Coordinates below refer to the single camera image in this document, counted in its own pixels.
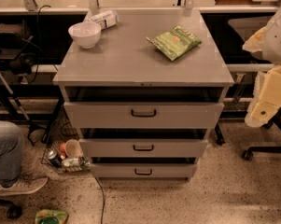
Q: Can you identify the grey bottom drawer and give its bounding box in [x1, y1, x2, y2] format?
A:
[91, 158, 197, 179]

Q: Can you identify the grey drawer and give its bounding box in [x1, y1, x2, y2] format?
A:
[91, 158, 197, 179]
[64, 100, 223, 129]
[79, 129, 207, 158]

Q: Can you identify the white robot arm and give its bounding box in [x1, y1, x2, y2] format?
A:
[243, 7, 281, 127]

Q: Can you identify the grey drawer cabinet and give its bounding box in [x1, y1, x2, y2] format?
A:
[52, 8, 235, 182]

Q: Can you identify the grey top drawer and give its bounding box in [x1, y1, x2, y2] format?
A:
[64, 100, 223, 129]

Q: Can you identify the grey middle drawer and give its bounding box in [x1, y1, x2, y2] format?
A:
[79, 129, 207, 158]

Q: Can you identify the green snack bag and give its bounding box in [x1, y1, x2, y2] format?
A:
[147, 25, 202, 62]

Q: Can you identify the beige cup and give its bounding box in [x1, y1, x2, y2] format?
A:
[64, 139, 83, 158]

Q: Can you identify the green white bottle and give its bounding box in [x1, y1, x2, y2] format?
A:
[62, 157, 90, 172]

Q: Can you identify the orange fruit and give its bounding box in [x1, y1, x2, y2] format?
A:
[59, 143, 66, 153]

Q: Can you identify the white bowl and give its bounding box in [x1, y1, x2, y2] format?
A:
[68, 21, 101, 49]

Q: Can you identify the white packaged item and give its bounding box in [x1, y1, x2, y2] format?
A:
[91, 10, 119, 30]

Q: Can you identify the soda can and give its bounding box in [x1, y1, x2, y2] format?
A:
[48, 150, 62, 167]

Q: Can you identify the person leg in jeans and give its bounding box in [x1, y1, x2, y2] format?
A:
[0, 120, 24, 188]

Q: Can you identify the white sneaker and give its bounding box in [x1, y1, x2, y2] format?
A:
[0, 177, 49, 196]

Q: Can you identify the black office chair right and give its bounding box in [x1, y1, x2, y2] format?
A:
[241, 100, 281, 162]

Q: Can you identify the green bag on floor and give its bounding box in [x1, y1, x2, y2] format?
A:
[35, 209, 68, 224]

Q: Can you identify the black equipment on left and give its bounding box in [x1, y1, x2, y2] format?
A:
[0, 22, 36, 75]

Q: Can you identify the black chair caster left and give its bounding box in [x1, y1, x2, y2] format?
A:
[0, 199, 22, 219]

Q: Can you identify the wire basket on floor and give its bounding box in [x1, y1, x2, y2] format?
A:
[41, 110, 82, 175]

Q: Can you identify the black floor cable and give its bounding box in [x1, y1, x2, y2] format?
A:
[94, 176, 106, 224]

